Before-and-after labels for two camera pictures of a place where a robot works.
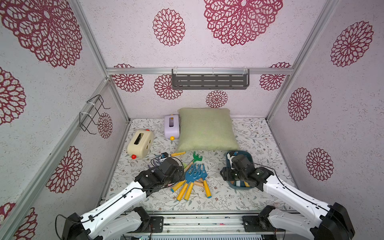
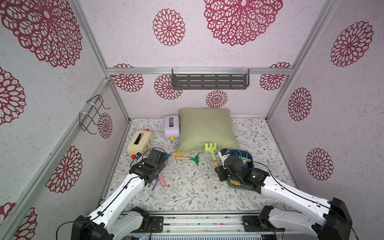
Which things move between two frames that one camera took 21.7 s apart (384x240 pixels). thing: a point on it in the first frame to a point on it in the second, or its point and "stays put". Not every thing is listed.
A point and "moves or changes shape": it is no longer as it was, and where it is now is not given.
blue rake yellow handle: [202, 175] moves or changes shape
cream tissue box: [141, 143] stays put
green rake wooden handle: [196, 158] moves or changes shape
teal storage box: [236, 184] stays put
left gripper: [176, 178] to [163, 163]
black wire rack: [86, 119] stays put
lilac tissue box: [172, 126] stays put
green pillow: [206, 129] stays put
